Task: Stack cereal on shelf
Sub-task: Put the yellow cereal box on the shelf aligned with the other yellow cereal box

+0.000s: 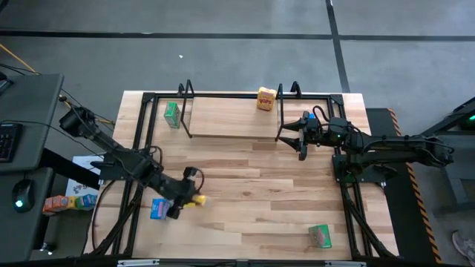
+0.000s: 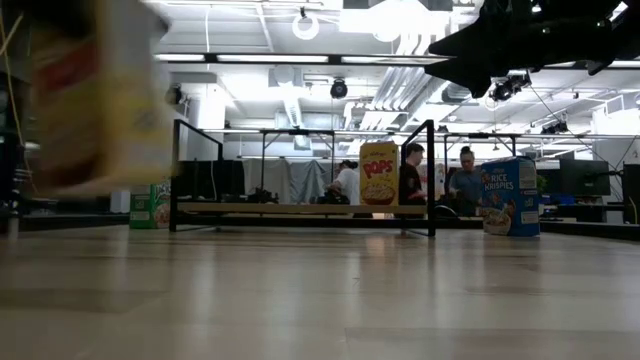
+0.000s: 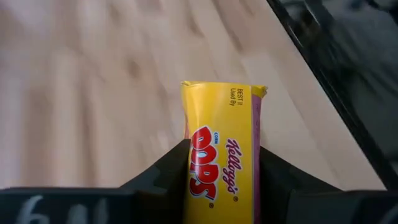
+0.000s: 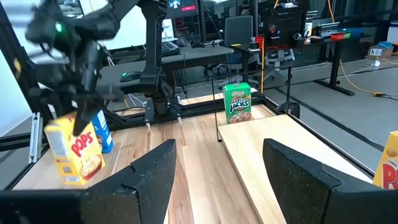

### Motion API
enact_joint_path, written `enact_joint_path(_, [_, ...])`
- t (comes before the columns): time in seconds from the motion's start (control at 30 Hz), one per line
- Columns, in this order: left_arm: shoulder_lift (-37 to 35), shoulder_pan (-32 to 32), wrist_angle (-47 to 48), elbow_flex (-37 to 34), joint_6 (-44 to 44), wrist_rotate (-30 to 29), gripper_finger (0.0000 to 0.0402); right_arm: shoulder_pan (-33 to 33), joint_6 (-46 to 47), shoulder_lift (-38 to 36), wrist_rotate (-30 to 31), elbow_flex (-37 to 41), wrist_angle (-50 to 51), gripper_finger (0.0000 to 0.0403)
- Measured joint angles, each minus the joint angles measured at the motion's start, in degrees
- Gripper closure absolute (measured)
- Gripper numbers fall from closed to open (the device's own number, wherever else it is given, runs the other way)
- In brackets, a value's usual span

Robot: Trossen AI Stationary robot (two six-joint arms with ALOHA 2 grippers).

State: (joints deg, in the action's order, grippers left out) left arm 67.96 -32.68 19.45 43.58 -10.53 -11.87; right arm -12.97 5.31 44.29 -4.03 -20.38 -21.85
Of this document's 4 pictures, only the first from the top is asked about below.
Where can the black metal beam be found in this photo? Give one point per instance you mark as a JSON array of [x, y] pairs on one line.
[[63, 167]]

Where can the grey desk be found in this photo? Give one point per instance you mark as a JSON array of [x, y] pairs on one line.
[[33, 107]]

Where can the black aluminium table frame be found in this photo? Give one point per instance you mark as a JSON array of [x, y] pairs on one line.
[[241, 96]]

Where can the green mini cereal box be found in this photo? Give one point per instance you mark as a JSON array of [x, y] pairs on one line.
[[320, 236], [172, 115]]

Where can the colourful cereal multipack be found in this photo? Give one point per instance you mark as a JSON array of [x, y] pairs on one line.
[[68, 202]]

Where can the person's shoe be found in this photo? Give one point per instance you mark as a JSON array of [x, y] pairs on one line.
[[464, 244]]

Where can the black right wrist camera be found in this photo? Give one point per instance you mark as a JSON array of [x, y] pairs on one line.
[[313, 126]]

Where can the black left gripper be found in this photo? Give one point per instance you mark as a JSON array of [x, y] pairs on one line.
[[182, 200]]

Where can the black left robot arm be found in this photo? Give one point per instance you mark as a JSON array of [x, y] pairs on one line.
[[122, 163]]

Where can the silver metal bracket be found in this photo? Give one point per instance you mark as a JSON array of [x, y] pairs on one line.
[[138, 263], [345, 263]]

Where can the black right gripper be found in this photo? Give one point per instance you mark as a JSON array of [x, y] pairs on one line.
[[315, 135]]

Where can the black computer mouse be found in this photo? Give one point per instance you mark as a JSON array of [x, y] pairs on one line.
[[23, 196]]

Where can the black backlit keyboard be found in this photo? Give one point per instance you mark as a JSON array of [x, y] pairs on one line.
[[8, 142]]

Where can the dark grey metal cart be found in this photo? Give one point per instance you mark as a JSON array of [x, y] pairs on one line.
[[460, 178]]

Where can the yellow mini cereal box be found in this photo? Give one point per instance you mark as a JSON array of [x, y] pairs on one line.
[[201, 200], [266, 99]]

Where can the black mat with hazard stripe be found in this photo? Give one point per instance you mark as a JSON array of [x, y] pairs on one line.
[[401, 215]]

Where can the white printed cardboard box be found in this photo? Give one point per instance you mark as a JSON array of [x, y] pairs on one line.
[[79, 188]]

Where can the blue mini cereal box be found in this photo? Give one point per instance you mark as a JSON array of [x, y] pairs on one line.
[[159, 209], [312, 115]]

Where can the desk caster wheel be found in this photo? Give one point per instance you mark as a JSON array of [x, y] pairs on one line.
[[47, 247]]

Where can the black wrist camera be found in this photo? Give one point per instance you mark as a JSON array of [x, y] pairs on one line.
[[313, 126], [190, 173]]

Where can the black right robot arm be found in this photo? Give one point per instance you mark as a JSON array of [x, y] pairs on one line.
[[386, 148]]

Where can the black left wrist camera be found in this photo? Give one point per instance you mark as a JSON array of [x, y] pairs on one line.
[[190, 173]]

